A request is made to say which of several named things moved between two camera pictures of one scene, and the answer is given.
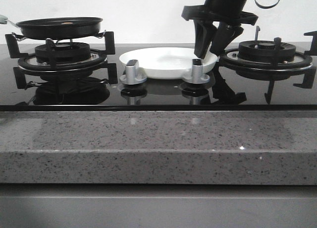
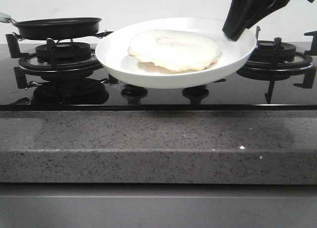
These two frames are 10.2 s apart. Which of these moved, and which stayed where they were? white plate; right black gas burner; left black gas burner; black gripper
Moved: black gripper; white plate
Stayed: right black gas burner; left black gas burner
